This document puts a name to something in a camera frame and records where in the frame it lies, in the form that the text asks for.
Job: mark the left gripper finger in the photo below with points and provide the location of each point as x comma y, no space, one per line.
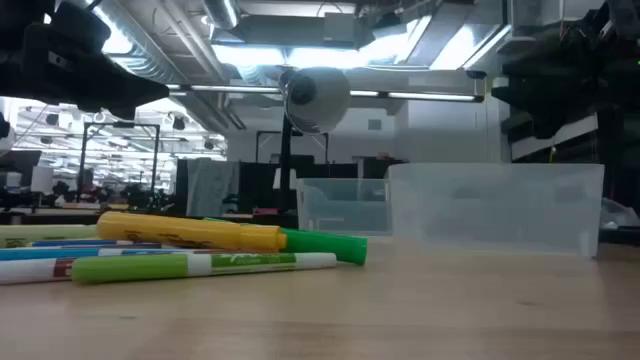
135,94
140,81

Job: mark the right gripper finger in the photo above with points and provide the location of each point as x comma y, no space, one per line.
540,100
530,87

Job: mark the orange-yellow highlighter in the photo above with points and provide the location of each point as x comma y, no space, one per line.
175,232

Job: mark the green dry-erase marker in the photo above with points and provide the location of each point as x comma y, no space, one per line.
130,267

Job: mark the brown dry-erase marker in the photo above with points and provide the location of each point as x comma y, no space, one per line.
30,270

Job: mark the LED light bar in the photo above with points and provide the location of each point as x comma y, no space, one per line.
430,96

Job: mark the computer monitor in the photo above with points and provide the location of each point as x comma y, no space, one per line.
20,167

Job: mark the grey draped cloth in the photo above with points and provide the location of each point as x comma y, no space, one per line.
212,187

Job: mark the clear plastic bin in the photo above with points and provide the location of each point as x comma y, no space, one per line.
345,210
500,215

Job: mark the black room divider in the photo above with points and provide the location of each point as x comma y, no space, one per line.
257,185

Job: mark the light green highlighter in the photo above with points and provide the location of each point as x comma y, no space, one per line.
45,234

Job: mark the black desk lamp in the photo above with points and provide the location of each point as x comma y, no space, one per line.
320,100

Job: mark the silver ventilation duct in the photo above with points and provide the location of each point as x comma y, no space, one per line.
145,60

